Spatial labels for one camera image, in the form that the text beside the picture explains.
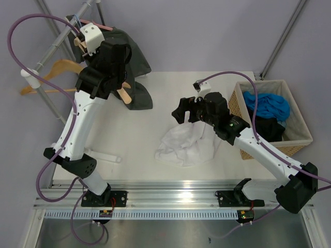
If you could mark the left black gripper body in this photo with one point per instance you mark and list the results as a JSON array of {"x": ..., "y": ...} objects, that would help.
[{"x": 89, "y": 58}]

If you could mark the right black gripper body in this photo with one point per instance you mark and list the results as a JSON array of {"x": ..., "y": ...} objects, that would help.
[{"x": 198, "y": 110}]

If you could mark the pink hanger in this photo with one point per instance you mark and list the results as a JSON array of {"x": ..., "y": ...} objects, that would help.
[{"x": 99, "y": 25}]

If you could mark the white t shirt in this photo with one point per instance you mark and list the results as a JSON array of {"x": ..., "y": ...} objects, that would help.
[{"x": 188, "y": 144}]

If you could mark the beige wooden hanger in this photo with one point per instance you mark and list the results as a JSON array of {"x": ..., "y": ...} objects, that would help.
[{"x": 124, "y": 94}]

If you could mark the bright blue t shirt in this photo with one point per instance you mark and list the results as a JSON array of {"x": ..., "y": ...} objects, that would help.
[{"x": 273, "y": 106}]

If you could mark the black t shirt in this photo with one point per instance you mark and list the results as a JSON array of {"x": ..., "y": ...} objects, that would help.
[{"x": 269, "y": 129}]

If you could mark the brown wooden hanger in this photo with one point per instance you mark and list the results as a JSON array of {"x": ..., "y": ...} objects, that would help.
[{"x": 59, "y": 67}]

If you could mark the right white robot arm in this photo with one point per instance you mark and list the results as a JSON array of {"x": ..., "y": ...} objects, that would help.
[{"x": 297, "y": 182}]

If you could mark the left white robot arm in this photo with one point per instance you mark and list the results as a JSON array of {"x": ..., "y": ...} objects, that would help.
[{"x": 68, "y": 152}]

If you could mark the metal clothes rack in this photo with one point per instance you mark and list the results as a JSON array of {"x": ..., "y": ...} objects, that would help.
[{"x": 58, "y": 44}]

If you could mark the wicker laundry basket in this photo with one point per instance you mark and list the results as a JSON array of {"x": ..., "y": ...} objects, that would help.
[{"x": 296, "y": 135}]

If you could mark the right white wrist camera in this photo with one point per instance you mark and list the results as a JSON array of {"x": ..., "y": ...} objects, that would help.
[{"x": 202, "y": 89}]

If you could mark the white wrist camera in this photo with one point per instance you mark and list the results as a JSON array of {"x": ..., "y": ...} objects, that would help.
[
  {"x": 92, "y": 34},
  {"x": 202, "y": 89}
]

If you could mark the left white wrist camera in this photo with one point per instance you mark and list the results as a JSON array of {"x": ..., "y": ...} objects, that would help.
[{"x": 92, "y": 34}]

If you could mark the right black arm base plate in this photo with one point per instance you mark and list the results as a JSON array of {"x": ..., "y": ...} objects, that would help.
[{"x": 230, "y": 198}]

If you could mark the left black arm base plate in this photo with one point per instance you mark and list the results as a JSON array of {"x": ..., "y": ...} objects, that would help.
[{"x": 113, "y": 199}]

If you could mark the white slotted cable duct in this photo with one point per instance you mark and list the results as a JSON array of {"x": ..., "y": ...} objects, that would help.
[{"x": 122, "y": 214}]

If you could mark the aluminium mounting rail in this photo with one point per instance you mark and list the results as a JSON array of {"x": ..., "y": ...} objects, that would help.
[{"x": 187, "y": 194}]

